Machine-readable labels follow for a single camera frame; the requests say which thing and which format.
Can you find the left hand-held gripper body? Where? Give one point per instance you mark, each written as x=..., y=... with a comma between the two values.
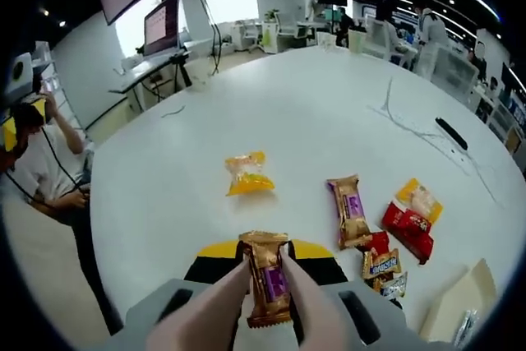
x=22, y=79

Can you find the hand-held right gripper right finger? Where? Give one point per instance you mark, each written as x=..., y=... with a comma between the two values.
x=370, y=310

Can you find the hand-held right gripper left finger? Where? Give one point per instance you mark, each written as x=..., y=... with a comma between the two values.
x=164, y=301

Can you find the orange blue-label food candy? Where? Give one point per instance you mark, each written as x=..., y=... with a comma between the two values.
x=392, y=286
x=380, y=265

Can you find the pink food tongs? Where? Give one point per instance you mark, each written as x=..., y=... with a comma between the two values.
x=197, y=306

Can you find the cream hexagonal food container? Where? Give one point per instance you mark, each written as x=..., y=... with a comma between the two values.
x=460, y=289

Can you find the shiny foil food packet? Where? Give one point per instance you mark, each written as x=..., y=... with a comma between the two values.
x=466, y=326

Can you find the brown purple-label food bar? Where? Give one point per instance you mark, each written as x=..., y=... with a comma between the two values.
x=349, y=207
x=267, y=281

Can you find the yellow pastry food packet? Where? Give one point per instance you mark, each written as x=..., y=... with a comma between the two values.
x=419, y=199
x=246, y=174

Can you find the laptop stand table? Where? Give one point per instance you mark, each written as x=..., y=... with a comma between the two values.
x=139, y=73

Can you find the person wearing headset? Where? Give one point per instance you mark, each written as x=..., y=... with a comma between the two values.
x=37, y=277

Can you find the open laptop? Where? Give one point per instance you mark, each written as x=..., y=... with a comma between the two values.
x=160, y=22

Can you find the black marker pen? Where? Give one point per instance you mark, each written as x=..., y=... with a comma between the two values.
x=451, y=134

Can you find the potted plant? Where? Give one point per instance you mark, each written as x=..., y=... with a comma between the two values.
x=271, y=15

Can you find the white mesh cabinet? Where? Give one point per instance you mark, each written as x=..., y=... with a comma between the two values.
x=452, y=71

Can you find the white office chair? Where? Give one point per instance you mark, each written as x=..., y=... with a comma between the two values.
x=287, y=28

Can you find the white lidded cup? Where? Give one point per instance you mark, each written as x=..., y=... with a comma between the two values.
x=356, y=42

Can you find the small white bag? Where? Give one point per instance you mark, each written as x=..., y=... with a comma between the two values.
x=326, y=42

